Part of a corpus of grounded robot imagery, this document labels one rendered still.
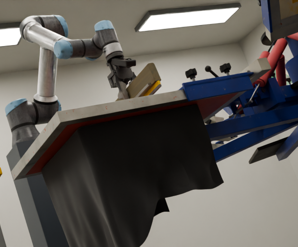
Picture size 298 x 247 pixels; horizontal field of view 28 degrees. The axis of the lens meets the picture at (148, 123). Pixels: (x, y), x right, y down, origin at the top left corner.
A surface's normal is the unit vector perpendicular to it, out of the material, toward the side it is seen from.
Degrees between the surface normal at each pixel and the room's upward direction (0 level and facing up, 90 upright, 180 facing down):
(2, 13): 180
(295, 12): 148
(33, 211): 90
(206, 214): 90
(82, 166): 92
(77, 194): 91
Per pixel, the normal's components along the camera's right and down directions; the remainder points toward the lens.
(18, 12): 0.34, 0.91
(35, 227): -0.83, 0.16
